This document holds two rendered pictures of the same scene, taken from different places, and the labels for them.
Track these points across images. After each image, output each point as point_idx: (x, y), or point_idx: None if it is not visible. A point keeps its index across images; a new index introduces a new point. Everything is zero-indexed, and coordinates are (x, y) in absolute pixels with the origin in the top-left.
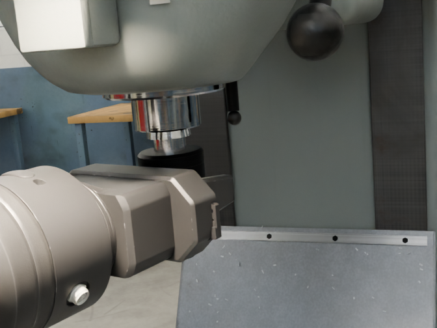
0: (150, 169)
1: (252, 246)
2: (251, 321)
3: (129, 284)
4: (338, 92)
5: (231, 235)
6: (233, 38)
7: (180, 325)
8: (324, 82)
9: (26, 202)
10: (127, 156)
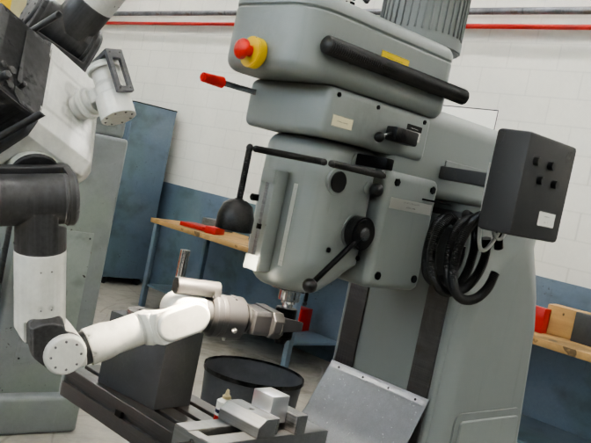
0: (273, 309)
1: (353, 379)
2: (338, 412)
3: None
4: (409, 318)
5: (347, 371)
6: (299, 279)
7: (309, 403)
8: (405, 311)
9: (229, 302)
10: None
